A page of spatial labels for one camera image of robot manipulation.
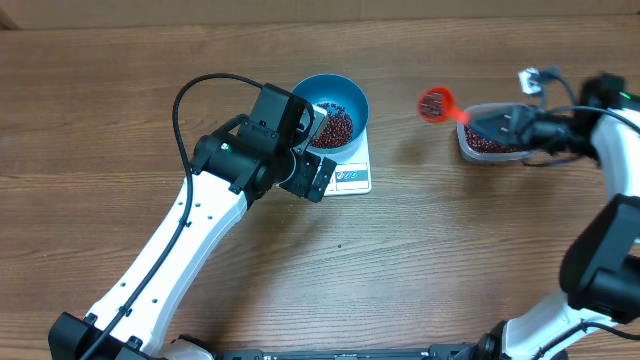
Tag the red beans in container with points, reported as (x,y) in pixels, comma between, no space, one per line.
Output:
(480,144)

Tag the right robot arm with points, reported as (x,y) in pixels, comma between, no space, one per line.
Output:
(599,276)

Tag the red beans in bowl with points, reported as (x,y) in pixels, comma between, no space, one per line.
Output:
(338,130)

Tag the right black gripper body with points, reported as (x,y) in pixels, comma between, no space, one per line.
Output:
(557,136)

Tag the clear plastic container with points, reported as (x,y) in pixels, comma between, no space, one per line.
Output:
(473,156)

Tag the white digital kitchen scale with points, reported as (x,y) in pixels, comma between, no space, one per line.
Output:
(352,175)

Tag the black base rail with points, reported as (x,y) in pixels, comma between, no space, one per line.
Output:
(433,352)

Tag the blue bowl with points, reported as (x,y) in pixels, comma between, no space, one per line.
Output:
(338,89)

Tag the red measuring scoop blue handle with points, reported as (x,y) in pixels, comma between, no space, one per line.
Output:
(438,105)

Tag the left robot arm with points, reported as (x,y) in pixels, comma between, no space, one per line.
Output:
(228,171)

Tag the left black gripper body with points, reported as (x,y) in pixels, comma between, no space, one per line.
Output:
(299,182)

